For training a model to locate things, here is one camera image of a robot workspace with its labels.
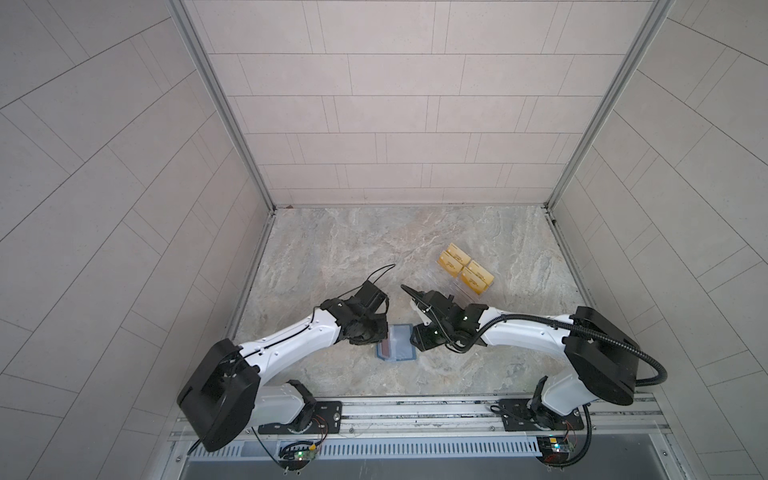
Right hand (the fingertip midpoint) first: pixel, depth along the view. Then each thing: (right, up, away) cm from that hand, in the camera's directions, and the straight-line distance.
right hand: (412, 345), depth 81 cm
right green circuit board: (+32, -18, -13) cm, 39 cm away
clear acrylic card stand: (+15, +16, +11) cm, 24 cm away
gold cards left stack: (+13, +23, +10) cm, 28 cm away
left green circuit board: (-26, -18, -17) cm, 36 cm away
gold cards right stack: (+19, +18, +5) cm, 27 cm away
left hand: (-5, +3, 0) cm, 6 cm away
